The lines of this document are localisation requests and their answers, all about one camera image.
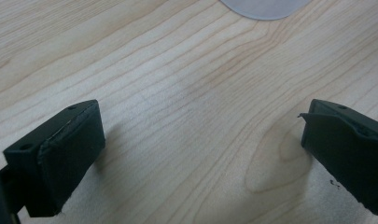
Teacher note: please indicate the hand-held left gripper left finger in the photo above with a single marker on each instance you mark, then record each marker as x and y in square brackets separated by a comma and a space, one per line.
[62, 155]

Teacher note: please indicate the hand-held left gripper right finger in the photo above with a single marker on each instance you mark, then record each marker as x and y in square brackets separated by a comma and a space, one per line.
[348, 155]

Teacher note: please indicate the clear plastic storage box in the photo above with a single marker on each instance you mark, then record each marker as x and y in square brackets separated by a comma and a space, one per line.
[266, 8]

